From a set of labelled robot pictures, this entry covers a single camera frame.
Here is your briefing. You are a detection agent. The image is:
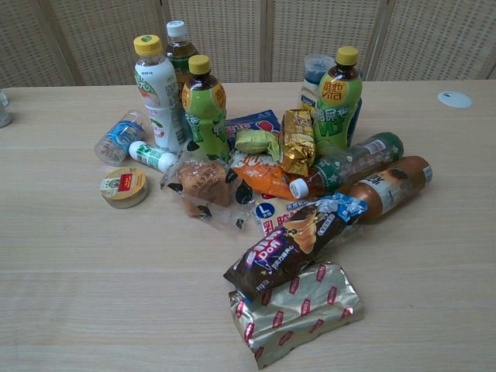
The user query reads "blue snack bag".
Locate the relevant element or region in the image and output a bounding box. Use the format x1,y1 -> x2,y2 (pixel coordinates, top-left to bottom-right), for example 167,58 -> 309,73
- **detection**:
224,109 -> 282,145

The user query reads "gold foil snack packet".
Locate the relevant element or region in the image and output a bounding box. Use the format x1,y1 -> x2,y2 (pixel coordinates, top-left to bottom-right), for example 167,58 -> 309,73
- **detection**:
279,108 -> 316,176

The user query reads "brown ice cream wrapper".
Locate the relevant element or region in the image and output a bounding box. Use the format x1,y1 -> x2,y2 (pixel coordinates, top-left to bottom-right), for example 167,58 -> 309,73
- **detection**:
223,192 -> 368,304

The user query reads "white milk drink bottle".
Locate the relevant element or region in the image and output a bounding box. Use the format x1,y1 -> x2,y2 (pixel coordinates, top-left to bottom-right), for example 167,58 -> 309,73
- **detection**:
133,34 -> 186,153

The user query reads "orange snack bag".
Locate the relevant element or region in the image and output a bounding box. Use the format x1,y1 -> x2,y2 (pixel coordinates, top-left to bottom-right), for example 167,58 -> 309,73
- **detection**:
229,150 -> 296,199

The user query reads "round yellow tin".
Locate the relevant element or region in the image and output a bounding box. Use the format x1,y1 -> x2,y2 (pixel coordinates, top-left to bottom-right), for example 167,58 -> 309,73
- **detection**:
99,167 -> 150,210

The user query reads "silver foil red-label pack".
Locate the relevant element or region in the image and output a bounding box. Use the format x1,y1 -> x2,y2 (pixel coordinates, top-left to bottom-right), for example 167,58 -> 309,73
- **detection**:
228,260 -> 366,371

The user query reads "wicker folding screen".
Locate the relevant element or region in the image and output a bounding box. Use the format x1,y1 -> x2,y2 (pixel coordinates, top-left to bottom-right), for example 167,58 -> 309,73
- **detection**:
0,0 -> 496,88

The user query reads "brown coffee drink bottle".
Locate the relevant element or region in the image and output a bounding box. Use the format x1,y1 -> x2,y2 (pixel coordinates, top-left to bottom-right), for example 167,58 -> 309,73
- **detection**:
347,155 -> 433,226

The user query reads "green lemon tea bottle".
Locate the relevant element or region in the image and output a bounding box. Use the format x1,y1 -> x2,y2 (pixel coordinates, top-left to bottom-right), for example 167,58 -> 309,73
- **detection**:
181,54 -> 230,162
312,46 -> 364,150

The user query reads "green tea bottle white cap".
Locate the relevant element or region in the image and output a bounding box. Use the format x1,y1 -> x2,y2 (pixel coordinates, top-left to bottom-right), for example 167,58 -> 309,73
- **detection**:
165,21 -> 201,98

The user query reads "clear bottle blue label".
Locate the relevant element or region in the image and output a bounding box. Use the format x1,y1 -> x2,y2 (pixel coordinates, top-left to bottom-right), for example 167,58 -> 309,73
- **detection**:
94,109 -> 146,167

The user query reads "light green snack packet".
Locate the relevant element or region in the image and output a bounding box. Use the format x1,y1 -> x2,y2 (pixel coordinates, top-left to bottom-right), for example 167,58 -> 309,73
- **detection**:
233,128 -> 281,160

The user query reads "jasmine tea bottle dark green label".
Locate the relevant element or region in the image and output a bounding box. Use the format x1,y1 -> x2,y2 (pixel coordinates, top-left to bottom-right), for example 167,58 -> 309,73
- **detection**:
289,131 -> 405,198

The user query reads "bread in clear panda bag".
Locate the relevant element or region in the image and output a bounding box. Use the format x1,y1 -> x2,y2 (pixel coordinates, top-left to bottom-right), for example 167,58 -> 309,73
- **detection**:
160,139 -> 257,230

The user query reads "small white green bottle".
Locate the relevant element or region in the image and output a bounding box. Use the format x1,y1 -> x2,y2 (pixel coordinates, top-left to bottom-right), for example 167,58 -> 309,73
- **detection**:
128,140 -> 177,174

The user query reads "white table grommet cover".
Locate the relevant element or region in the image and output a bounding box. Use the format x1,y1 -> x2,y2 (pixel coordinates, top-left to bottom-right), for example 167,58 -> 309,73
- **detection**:
437,91 -> 474,109

